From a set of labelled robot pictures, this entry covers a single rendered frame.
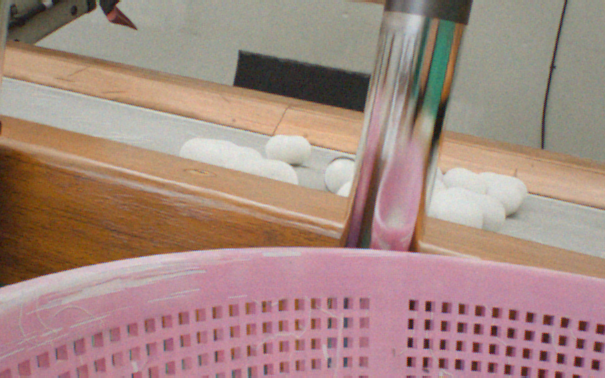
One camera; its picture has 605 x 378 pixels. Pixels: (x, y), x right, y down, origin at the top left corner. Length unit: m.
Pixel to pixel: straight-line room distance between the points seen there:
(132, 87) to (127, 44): 2.10
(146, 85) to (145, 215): 0.44
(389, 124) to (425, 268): 0.04
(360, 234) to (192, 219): 0.07
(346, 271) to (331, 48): 2.39
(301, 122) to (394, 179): 0.43
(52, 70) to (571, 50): 1.92
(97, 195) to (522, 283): 0.15
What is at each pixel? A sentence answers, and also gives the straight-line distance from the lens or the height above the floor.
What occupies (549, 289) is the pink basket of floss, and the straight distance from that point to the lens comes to 0.23.
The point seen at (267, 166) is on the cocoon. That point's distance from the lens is 0.39.
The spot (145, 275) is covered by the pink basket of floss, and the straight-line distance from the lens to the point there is 0.17.
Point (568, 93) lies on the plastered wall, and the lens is 2.51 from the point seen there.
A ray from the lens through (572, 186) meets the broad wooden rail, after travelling 0.62.
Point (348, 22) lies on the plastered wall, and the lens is 2.58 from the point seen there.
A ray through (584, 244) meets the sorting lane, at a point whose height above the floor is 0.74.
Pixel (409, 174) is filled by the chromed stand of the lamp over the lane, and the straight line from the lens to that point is 0.23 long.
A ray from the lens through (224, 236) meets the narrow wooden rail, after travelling 0.28.
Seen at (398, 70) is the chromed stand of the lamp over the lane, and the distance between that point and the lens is 0.23.
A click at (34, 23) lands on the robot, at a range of 1.19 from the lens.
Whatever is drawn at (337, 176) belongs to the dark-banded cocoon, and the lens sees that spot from 0.45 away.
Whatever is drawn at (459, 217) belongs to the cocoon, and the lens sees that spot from 0.39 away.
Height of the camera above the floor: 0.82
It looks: 10 degrees down
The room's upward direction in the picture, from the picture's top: 10 degrees clockwise
